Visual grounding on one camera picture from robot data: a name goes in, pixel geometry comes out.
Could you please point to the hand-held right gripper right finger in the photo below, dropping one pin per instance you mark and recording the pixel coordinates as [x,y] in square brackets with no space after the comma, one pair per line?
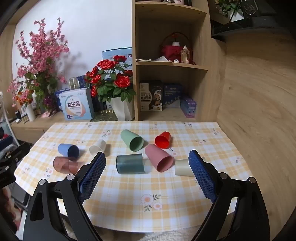
[202,173]

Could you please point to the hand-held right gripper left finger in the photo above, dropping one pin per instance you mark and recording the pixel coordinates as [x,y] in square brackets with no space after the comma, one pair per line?
[92,176]

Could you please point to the cream cup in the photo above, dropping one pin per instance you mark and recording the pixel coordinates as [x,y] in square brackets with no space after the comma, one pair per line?
[182,168]

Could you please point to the white cup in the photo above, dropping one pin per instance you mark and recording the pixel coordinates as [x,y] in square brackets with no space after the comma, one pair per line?
[97,147]

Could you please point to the translucent brown cup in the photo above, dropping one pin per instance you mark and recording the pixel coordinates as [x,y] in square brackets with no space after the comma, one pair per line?
[63,164]

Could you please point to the blue cup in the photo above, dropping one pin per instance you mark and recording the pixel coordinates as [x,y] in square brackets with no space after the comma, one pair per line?
[64,149]

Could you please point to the translucent teal cup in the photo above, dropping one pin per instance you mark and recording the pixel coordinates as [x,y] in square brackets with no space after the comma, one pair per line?
[129,163]

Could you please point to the pink cup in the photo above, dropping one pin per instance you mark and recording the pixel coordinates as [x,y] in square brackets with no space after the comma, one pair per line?
[156,155]

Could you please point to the red cup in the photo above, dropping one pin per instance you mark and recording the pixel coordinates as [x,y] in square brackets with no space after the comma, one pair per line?
[163,140]

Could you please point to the green cup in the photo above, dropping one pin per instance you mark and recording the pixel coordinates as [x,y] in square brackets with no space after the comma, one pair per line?
[128,138]

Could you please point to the yellow checked floral tablecloth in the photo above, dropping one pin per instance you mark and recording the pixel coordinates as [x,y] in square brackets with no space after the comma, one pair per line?
[143,185]

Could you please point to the green and gold tray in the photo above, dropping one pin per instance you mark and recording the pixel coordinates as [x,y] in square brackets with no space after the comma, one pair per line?
[104,115]

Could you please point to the purple box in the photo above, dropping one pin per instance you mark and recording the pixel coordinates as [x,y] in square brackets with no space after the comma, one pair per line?
[188,107]

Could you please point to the light blue and white box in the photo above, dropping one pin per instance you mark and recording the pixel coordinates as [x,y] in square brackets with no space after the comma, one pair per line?
[75,105]

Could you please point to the white faceted vase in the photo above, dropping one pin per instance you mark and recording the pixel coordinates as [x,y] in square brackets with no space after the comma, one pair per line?
[123,109]

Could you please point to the low wooden cabinet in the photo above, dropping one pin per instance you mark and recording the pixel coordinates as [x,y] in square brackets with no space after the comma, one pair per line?
[32,129]

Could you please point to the black clamp stand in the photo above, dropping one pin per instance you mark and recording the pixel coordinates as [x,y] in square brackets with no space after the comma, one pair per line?
[10,160]

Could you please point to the dark blue box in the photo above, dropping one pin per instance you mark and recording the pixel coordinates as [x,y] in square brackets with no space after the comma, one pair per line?
[172,95]

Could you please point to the white plastic bottle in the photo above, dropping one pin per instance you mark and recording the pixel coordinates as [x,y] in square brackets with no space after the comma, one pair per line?
[30,112]

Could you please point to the black and white food box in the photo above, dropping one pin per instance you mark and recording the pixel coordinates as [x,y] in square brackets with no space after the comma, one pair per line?
[150,96]

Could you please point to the glass jar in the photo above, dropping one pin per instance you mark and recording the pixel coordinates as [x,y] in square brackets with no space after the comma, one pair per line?
[74,83]

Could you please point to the wooden shelf unit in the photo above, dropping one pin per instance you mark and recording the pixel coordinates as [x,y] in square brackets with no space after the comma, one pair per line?
[203,76]

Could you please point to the red rose bouquet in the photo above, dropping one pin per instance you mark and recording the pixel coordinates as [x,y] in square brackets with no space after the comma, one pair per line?
[112,78]

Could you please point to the small round white gadget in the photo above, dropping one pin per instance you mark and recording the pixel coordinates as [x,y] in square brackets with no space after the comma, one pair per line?
[176,61]

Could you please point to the clear perfume bottle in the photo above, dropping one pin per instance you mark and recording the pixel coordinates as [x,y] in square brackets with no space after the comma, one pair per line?
[184,55]

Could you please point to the white and blue flat box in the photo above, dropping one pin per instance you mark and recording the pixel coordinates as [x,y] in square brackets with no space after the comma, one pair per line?
[111,54]

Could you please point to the white papers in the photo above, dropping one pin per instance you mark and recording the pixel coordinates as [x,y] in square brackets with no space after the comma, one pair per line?
[153,59]

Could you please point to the red flower basket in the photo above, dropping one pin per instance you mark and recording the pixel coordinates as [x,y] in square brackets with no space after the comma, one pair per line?
[172,52]

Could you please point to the pink blossom flower arrangement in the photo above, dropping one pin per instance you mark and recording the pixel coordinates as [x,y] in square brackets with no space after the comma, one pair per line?
[41,60]

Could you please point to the black speckled shelf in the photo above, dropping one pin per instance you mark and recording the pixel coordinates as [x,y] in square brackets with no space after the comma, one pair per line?
[245,26]

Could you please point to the green plant in white pot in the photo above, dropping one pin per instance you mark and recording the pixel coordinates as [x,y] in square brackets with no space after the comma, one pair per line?
[231,9]

